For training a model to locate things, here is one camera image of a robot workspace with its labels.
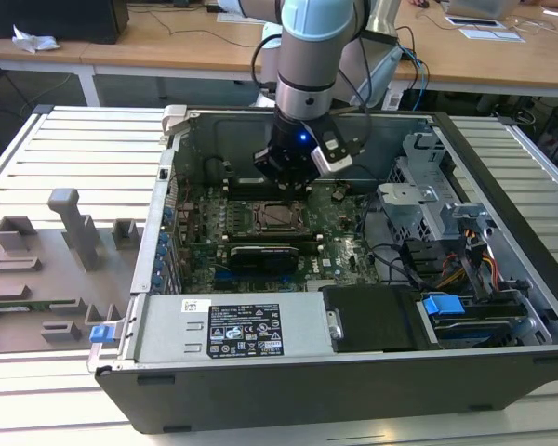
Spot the crumpled white paper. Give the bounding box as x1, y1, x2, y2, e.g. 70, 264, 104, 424
11, 23, 61, 53

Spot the silver power supply unit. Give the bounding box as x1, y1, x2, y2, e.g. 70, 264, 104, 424
132, 292, 345, 361

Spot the blue cable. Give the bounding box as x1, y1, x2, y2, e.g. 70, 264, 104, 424
399, 45, 432, 112

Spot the green motherboard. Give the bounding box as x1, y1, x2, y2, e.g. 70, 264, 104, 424
174, 180, 382, 296

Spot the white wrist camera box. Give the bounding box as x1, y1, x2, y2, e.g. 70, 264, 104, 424
310, 129, 354, 177

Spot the CPU socket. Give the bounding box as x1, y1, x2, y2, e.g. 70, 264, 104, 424
253, 200, 309, 234

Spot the black graphics card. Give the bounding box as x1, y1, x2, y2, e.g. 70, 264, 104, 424
230, 244, 301, 275

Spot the grey case handle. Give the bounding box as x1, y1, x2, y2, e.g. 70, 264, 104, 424
161, 104, 190, 136

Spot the silver metal drive cage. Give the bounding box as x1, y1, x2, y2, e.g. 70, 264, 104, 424
376, 131, 494, 243

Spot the black cable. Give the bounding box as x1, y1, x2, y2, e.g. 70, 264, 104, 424
360, 197, 424, 285

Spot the hard disk in blue carrier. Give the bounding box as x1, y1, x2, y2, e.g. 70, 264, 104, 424
418, 292, 529, 348

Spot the silver finned heatsink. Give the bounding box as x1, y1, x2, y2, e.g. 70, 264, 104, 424
305, 279, 339, 294

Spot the black computer tower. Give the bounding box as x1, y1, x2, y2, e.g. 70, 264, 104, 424
0, 0, 130, 46

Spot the coloured power wire bundle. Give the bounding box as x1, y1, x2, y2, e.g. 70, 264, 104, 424
439, 226, 502, 292

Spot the white paper sheet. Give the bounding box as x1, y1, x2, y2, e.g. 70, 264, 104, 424
458, 27, 525, 44

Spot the wooden desk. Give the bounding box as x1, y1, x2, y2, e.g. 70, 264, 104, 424
0, 0, 558, 107

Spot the black plastic shroud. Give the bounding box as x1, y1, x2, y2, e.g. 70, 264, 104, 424
320, 285, 422, 352

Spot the silver laptop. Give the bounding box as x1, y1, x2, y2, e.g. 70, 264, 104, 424
445, 0, 520, 22

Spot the grey parts rack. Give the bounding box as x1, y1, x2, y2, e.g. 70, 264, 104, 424
0, 188, 145, 354

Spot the green RAM stick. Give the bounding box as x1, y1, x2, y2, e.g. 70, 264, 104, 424
0, 300, 76, 311

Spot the black open PC case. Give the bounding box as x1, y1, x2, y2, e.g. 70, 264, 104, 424
86, 104, 558, 436

